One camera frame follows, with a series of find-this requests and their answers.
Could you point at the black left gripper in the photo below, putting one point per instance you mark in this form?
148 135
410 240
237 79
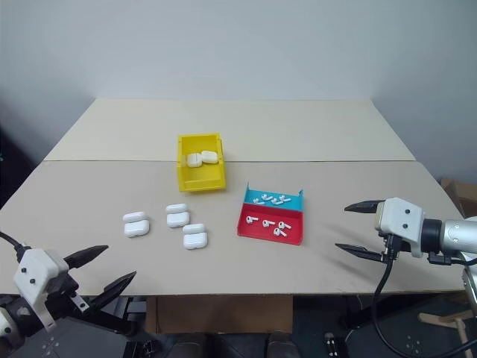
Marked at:
65 294

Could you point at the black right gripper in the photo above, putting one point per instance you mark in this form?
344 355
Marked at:
391 248

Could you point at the white charging case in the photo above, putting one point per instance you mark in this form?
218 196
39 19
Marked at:
136 225
177 217
209 157
195 238
194 160

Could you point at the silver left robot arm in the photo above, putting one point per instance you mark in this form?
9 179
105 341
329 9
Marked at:
18 311

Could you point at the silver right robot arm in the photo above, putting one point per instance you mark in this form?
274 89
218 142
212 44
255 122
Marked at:
454 233

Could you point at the brown cardboard box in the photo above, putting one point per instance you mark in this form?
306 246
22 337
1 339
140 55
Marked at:
462 194

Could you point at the yellow plastic bin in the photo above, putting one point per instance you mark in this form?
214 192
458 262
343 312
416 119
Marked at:
201 179

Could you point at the closed white charging case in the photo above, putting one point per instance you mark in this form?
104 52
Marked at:
194 160
209 157

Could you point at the teal plastic tray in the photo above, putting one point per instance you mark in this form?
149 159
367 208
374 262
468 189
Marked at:
294 207

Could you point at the red plastic tray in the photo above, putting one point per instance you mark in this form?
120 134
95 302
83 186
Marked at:
261 233

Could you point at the black stand leg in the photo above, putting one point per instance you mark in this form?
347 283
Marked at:
330 345

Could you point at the wooden stand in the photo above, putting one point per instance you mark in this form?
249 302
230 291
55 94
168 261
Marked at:
460 324

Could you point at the dark rounded shape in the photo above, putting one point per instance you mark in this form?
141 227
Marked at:
282 345

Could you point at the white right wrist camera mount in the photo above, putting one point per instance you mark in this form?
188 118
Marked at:
400 220

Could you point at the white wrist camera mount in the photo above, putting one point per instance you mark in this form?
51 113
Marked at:
33 268
400 220

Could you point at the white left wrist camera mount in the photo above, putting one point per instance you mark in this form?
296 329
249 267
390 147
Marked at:
33 268

